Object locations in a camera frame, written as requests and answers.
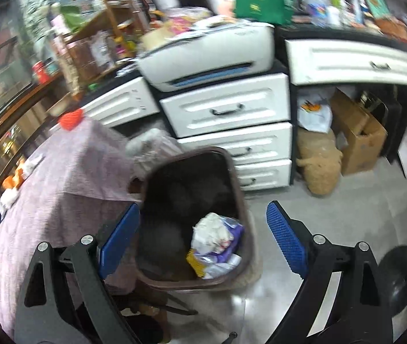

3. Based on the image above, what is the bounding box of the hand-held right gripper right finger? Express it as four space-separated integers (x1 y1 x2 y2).
264 201 395 344

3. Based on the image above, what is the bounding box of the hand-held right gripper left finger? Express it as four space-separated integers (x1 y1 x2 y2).
14 202 141 344

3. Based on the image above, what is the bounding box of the orange peel piece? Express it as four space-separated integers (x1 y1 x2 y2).
3 170 25 190

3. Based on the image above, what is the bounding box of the purple plastic package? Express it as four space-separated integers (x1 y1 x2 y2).
192 218 244 280

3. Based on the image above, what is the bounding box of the brown trash bin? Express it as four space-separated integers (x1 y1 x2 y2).
128 147 263 292

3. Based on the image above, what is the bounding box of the orange foam fruit net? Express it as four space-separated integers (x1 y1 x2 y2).
58 110 84 131

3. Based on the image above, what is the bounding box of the brown woven sack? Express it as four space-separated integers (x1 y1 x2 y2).
295 127 344 198

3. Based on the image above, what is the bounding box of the cardboard box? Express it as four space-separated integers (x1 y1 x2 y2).
329 89 387 176

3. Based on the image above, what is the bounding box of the white bag with orange print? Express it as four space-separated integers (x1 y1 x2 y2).
297 91 333 132

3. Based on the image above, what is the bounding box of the white cabinet panel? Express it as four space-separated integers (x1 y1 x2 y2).
81 77 159 128

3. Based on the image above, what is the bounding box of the red tin can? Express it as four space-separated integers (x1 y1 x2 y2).
33 61 50 84

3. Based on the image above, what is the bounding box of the black case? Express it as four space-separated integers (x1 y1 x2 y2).
361 91 405 165

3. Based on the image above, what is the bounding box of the white printer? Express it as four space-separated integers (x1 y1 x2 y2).
137 21 276 92

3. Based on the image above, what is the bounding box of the wooden shelf rack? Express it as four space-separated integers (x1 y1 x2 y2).
51 0 150 83

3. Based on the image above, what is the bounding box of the pile of papers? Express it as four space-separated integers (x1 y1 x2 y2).
142 14 261 54

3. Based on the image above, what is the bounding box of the framed sunflower picture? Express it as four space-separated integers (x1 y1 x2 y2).
361 0 392 20

